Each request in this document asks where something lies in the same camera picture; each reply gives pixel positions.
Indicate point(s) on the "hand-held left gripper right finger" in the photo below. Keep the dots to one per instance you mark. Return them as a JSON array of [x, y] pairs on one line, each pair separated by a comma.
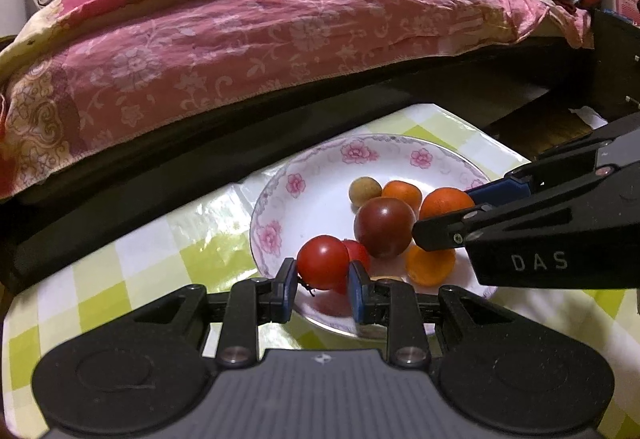
[[356, 294]]

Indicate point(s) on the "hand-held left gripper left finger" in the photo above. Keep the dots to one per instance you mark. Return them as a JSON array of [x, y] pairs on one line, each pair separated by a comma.
[[287, 291]]

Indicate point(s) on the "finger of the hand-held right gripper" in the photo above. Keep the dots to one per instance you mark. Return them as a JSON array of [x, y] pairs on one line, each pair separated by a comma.
[[450, 231], [500, 191]]

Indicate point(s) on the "orange cherry tomato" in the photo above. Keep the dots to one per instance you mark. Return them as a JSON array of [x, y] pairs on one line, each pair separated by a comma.
[[430, 266], [446, 205], [401, 194]]

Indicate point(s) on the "red cherry tomato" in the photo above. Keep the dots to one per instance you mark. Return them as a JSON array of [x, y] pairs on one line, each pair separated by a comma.
[[323, 262], [359, 253]]

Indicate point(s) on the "large dark red tomato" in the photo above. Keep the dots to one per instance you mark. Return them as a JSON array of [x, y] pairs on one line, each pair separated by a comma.
[[385, 227]]

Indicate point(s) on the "white floral rimmed plate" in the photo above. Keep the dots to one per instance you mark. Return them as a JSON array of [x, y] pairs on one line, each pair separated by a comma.
[[320, 199]]

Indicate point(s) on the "green white checked tablecloth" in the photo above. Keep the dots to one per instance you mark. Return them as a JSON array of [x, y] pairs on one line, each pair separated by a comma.
[[150, 264]]

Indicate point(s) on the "dark nightstand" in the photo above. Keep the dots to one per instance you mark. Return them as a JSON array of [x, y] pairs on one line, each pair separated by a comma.
[[617, 64]]

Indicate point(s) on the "pink patterned bed sheet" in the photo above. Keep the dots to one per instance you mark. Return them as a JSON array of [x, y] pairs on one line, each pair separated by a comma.
[[250, 54]]

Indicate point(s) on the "dark bed frame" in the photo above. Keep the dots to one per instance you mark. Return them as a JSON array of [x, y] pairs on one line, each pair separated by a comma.
[[175, 169]]

